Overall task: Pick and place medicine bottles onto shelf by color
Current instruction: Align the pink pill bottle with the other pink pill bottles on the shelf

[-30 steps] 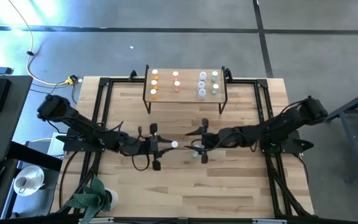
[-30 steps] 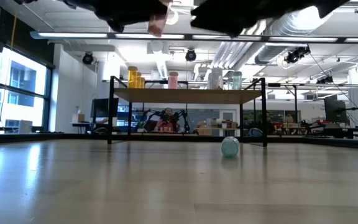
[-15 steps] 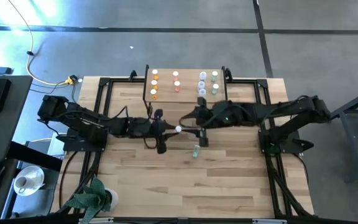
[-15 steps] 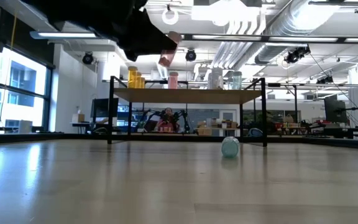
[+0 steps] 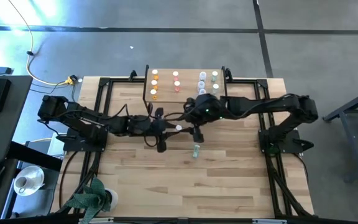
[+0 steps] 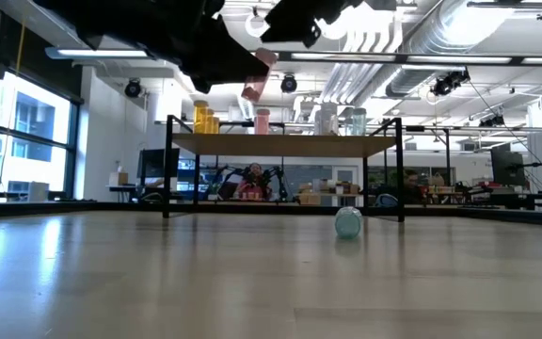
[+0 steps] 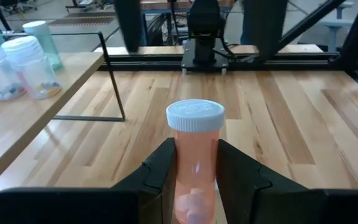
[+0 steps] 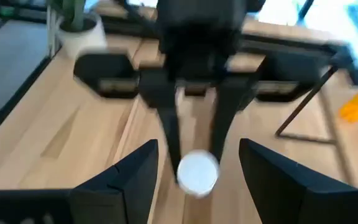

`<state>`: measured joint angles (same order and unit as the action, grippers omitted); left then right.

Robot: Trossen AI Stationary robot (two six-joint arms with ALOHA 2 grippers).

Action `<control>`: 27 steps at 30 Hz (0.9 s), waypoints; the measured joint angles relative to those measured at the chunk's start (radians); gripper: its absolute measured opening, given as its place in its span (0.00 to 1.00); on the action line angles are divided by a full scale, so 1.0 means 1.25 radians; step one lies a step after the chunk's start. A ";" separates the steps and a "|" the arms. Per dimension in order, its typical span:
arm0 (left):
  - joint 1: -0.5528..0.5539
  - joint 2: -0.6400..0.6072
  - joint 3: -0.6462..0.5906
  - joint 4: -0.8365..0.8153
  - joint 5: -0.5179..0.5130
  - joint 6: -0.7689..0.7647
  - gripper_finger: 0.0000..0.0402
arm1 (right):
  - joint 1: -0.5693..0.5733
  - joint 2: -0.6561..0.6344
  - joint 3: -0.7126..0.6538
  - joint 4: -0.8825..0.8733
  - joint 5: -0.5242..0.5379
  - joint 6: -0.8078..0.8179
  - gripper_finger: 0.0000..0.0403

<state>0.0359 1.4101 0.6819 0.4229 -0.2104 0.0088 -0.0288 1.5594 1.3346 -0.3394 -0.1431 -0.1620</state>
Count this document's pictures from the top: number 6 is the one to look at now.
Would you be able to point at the clear medicine bottle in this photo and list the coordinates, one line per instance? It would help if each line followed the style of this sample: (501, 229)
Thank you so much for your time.
(331, 120)
(317, 123)

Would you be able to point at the black ceiling spotlight cluster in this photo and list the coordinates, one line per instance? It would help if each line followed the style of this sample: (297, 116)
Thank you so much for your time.
(450, 84)

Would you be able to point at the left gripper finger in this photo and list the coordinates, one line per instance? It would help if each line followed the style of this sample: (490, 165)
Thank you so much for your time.
(219, 61)

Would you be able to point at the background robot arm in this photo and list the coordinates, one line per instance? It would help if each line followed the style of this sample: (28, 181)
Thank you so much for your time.
(219, 172)
(278, 181)

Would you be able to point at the small wooden shelf rack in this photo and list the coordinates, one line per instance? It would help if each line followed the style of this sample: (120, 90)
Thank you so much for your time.
(280, 145)

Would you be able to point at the background work table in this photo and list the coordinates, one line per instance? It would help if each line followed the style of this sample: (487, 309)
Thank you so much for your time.
(511, 200)

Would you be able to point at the black monitor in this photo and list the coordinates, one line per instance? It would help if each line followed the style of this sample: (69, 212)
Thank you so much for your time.
(158, 162)

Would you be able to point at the white ceiling duct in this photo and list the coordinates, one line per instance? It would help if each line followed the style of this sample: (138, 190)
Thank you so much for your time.
(360, 75)

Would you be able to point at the silver round air duct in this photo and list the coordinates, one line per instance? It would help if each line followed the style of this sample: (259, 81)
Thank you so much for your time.
(440, 28)

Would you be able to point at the black monitor on arm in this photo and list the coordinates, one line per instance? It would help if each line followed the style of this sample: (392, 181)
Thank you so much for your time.
(506, 167)

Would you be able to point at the person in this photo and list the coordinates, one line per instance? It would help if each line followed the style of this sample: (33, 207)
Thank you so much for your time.
(411, 181)
(254, 170)

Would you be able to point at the orange medicine bottle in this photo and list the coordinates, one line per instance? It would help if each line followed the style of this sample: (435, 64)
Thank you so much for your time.
(210, 123)
(217, 126)
(199, 117)

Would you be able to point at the black round ceiling speaker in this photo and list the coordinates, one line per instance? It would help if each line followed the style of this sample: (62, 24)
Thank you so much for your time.
(289, 84)
(132, 88)

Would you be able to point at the large window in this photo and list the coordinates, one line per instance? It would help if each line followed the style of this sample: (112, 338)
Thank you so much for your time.
(31, 141)

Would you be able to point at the teal medicine bottle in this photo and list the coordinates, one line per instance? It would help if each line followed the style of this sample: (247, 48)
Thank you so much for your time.
(347, 222)
(359, 122)

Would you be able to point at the blue round object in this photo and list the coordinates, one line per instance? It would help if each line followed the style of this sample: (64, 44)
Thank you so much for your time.
(387, 201)

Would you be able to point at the white door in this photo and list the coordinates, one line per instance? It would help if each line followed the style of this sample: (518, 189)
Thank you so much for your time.
(345, 176)

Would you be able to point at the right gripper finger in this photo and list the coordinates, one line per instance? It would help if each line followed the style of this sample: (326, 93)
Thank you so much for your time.
(294, 23)

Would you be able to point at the cardboard box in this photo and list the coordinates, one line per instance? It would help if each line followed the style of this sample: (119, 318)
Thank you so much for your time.
(308, 198)
(118, 179)

